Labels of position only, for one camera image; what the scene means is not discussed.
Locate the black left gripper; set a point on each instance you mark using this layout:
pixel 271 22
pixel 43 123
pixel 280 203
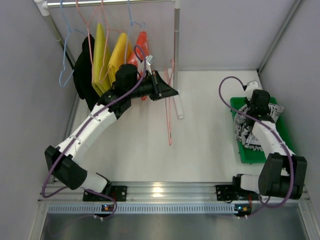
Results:
pixel 155 88

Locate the pink wire hanger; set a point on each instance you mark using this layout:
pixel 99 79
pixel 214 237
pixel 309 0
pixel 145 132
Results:
pixel 169 105

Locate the newsprint pattern trousers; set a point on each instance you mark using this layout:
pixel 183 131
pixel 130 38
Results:
pixel 243 127

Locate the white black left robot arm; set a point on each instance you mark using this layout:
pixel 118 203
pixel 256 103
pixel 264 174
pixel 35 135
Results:
pixel 64 160

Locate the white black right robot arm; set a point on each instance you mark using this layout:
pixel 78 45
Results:
pixel 283 174

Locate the blue hanger with red garment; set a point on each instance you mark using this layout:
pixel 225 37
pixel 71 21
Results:
pixel 132 23

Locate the pink hanger with yellow garment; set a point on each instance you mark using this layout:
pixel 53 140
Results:
pixel 106 37

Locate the pink hanger with yellow-green garment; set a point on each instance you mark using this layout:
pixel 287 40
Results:
pixel 88 23

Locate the red white patterned garment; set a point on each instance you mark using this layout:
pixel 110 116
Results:
pixel 143 42

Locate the yellow garment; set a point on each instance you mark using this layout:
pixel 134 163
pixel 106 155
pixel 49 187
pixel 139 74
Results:
pixel 120 55

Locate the yellow-green garment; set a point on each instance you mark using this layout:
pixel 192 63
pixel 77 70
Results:
pixel 101 56

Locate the black garment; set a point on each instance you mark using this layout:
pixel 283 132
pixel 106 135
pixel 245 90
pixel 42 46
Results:
pixel 82 75

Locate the white clothes rack stand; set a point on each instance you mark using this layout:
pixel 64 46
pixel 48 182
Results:
pixel 43 6

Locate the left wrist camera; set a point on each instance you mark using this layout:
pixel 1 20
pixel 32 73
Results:
pixel 149 60

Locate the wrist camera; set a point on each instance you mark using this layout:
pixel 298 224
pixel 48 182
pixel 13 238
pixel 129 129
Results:
pixel 251 86
pixel 149 60

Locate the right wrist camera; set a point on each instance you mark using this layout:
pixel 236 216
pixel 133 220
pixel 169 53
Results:
pixel 251 86

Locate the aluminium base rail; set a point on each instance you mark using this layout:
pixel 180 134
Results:
pixel 152 192

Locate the light blue wire hanger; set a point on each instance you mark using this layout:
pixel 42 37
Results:
pixel 62 80

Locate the grey slotted cable duct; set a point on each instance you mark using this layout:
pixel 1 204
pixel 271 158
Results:
pixel 146 208

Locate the aluminium corner frame post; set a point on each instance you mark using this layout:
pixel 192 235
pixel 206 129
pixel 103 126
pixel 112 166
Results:
pixel 297 4

